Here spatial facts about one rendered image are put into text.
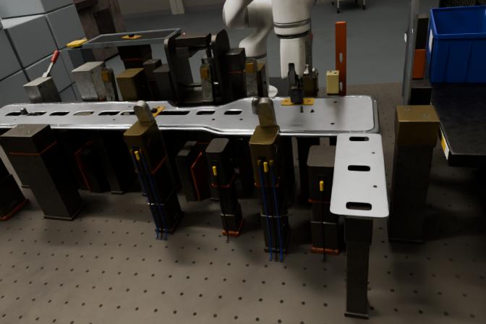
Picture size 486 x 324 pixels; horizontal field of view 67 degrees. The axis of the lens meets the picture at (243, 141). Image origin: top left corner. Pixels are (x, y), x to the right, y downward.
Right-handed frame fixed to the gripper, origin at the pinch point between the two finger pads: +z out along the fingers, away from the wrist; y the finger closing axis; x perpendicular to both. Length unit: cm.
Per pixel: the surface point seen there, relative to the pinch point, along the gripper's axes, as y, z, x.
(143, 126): 12.3, 3.3, -39.6
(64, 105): -12, 8, -87
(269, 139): 18.0, 3.5, -4.0
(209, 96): -16.8, 7.8, -32.1
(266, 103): 13.4, -3.3, -4.8
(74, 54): -35, -4, -96
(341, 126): 3.1, 8.1, 11.1
